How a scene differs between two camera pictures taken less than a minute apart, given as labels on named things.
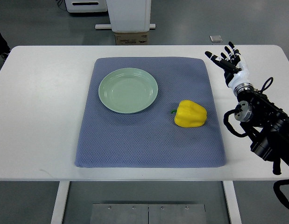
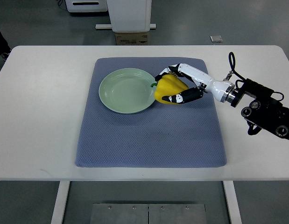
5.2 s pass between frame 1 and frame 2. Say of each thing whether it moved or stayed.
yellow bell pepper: moved
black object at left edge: stayed
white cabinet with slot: stayed
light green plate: stayed
